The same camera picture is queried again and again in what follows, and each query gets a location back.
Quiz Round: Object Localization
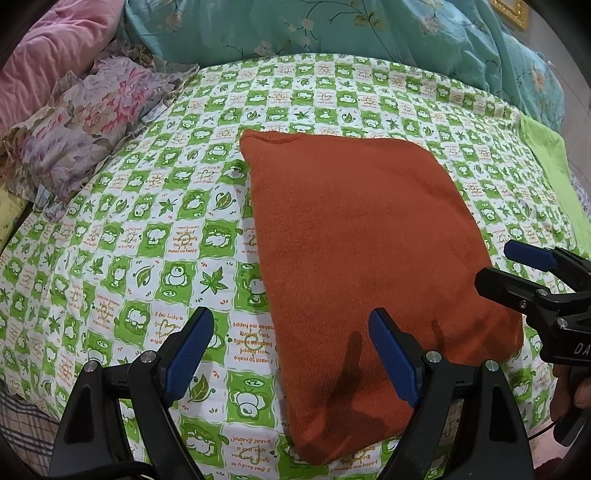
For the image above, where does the pink quilt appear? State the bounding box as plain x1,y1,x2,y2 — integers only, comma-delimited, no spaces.
0,0,134,139

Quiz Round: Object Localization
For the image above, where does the pale yellow pillow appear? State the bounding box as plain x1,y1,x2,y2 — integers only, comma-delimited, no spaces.
0,185,35,254

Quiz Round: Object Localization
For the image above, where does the plaid cloth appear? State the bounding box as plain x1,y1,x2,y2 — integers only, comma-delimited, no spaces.
0,394,61,480

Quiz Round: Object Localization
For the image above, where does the teal floral quilt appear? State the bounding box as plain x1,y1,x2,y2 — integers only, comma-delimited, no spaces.
122,0,566,132

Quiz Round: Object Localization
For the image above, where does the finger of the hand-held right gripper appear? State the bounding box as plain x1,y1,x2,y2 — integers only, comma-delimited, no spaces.
475,267,573,319
504,240,591,291

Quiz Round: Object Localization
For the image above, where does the person's right hand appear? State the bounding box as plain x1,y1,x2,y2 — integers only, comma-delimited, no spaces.
551,364,579,420

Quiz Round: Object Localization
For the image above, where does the gold picture frame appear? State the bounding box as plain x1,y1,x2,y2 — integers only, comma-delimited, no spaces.
492,0,532,32

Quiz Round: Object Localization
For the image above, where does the pink floral mattress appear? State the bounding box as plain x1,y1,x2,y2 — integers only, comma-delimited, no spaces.
522,406,568,480

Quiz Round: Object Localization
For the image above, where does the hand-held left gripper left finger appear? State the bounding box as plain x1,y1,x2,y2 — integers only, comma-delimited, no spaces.
46,306,215,480

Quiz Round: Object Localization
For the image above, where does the green frog print bedsheet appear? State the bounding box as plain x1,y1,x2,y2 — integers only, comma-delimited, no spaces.
0,52,591,480

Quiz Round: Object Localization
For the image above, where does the rust orange knit sweater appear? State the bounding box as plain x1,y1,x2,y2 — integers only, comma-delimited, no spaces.
239,129,525,467

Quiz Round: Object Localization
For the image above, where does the floral ruffled pillow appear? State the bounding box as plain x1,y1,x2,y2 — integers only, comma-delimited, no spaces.
0,39,200,222

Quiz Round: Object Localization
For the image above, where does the lime green cloth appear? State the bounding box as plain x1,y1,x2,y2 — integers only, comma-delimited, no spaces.
519,115,585,259

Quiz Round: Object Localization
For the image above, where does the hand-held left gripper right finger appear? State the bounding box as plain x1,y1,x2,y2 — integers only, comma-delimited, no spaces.
368,308,536,480

